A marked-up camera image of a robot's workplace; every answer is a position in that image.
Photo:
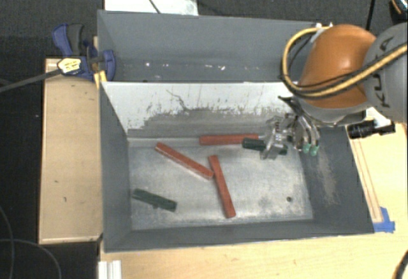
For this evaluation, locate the pale wood flat board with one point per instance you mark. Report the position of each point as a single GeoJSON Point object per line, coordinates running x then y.
{"type": "Point", "coordinates": [70, 150]}

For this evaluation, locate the grey metal bin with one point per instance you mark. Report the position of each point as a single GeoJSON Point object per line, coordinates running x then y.
{"type": "Point", "coordinates": [197, 48]}

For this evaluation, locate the black cylinder on white bracket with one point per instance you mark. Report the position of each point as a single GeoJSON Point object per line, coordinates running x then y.
{"type": "Point", "coordinates": [361, 130]}

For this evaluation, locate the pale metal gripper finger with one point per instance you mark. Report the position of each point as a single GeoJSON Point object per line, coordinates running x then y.
{"type": "Point", "coordinates": [271, 152]}
{"type": "Point", "coordinates": [271, 137]}

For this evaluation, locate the red-brown flat block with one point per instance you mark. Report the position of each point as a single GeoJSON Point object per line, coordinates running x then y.
{"type": "Point", "coordinates": [183, 160]}
{"type": "Point", "coordinates": [223, 139]}
{"type": "Point", "coordinates": [222, 187]}

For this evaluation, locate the dark green flat block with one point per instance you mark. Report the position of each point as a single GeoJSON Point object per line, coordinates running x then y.
{"type": "Point", "coordinates": [154, 199]}
{"type": "Point", "coordinates": [253, 143]}

